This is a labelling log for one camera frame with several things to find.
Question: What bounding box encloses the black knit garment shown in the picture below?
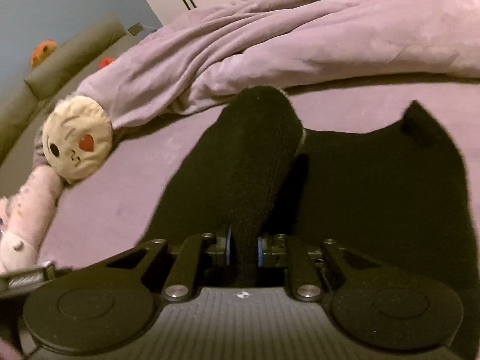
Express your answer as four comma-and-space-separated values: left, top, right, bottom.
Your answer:
143, 86, 479, 359

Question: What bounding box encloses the pink plush toy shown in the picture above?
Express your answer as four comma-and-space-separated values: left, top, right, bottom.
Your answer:
1, 165, 64, 274

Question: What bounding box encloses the yellow kiss emoji pillow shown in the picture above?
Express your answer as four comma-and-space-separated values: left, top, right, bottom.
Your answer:
41, 96, 113, 184

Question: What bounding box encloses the olive green headboard cushion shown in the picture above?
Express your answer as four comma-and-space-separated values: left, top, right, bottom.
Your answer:
1, 16, 138, 159

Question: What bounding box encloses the orange plush toy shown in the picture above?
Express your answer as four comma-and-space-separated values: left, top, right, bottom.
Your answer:
30, 39, 57, 68

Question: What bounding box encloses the small red plush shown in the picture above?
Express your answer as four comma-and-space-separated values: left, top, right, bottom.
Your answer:
98, 57, 115, 69

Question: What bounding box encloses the purple crumpled blanket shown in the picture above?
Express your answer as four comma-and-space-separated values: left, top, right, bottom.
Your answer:
76, 0, 479, 129

